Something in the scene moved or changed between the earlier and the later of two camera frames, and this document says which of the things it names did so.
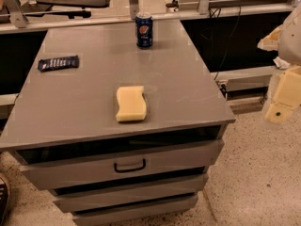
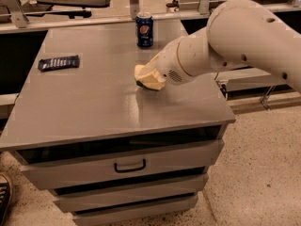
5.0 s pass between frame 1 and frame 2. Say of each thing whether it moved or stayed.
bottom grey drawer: stayed
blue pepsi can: stayed
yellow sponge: moved
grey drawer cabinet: stayed
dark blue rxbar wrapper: stayed
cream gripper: moved
